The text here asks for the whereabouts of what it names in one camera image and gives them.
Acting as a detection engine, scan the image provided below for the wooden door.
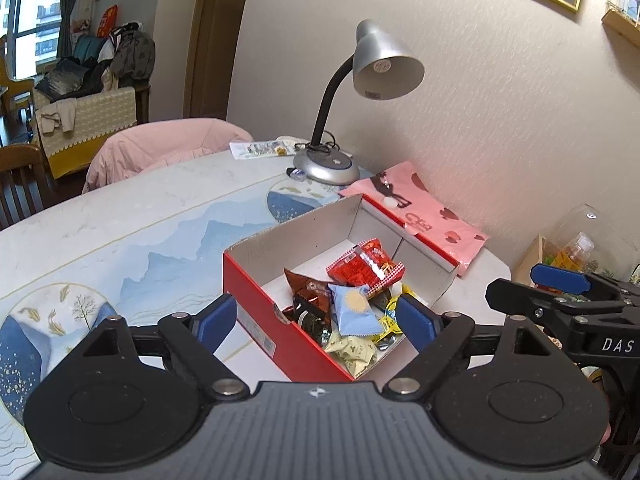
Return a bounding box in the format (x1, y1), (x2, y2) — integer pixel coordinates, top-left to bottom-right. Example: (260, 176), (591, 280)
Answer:
(182, 0), (257, 122)

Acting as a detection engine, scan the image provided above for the yellow bottle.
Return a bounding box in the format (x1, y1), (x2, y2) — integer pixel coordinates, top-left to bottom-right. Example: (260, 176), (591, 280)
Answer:
(551, 232), (597, 272)

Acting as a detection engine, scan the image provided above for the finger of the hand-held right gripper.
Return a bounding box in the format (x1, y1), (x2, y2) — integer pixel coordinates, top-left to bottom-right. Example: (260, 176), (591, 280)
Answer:
(485, 278), (607, 332)
(529, 263), (640, 307)

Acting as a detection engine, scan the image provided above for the red cardboard box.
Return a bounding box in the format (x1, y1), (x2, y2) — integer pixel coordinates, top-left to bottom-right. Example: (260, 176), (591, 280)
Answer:
(222, 192), (459, 384)

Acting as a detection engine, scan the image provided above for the wooden wall shelf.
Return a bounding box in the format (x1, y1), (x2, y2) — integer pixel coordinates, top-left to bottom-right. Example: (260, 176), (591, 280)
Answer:
(601, 0), (640, 52)

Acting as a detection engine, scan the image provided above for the wooden dining chair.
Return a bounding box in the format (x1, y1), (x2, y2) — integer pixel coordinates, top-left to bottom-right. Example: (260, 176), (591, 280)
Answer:
(0, 143), (54, 232)

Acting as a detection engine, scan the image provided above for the small clear packet on table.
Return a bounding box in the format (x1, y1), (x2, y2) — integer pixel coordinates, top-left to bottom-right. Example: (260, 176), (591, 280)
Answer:
(229, 139), (297, 162)

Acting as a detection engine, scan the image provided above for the dark red snack packet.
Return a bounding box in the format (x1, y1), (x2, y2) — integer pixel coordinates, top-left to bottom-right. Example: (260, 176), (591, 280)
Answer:
(283, 268), (334, 322)

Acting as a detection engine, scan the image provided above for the red cushion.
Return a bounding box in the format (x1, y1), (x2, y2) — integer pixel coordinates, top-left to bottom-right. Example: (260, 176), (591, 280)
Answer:
(97, 4), (120, 37)

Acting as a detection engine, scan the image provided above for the pink covered chair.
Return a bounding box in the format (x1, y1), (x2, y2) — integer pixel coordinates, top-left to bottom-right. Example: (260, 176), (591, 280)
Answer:
(82, 117), (255, 194)

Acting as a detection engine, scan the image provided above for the pale yellow snack packet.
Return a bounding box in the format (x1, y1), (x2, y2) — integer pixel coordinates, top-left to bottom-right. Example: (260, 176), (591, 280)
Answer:
(323, 332), (378, 380)

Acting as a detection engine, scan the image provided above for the sofa with cream cover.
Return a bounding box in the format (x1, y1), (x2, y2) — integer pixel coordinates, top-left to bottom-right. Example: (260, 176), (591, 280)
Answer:
(32, 85), (139, 181)

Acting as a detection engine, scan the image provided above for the window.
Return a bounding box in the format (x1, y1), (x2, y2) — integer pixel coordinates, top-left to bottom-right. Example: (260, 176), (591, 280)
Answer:
(0, 0), (64, 82)

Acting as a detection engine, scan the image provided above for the light blue snack packet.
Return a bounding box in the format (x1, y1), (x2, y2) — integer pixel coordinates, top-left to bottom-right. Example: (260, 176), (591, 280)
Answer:
(327, 283), (384, 337)

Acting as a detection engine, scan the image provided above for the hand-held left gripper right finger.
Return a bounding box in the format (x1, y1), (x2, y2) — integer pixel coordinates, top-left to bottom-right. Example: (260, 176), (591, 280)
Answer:
(383, 293), (567, 402)

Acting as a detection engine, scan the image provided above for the grey curtain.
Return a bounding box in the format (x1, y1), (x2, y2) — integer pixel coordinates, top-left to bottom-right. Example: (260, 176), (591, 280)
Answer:
(56, 0), (89, 59)

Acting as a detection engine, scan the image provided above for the large red snack bag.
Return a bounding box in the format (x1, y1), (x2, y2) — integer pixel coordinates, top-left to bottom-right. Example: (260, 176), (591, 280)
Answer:
(325, 238), (406, 302)

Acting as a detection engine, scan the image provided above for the pink plastic bag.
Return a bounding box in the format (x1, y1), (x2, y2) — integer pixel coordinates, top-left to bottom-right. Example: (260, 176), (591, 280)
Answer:
(339, 161), (490, 279)

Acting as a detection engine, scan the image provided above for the silver desk lamp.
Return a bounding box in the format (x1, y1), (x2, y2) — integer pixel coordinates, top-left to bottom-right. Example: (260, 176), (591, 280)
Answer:
(292, 19), (426, 187)

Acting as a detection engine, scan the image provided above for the pile of clothes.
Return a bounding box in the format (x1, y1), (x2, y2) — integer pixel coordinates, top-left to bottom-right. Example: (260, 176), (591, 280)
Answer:
(34, 21), (157, 111)

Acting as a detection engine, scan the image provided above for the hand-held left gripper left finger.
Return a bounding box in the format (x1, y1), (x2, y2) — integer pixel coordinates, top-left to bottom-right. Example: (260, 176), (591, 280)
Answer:
(70, 293), (251, 402)

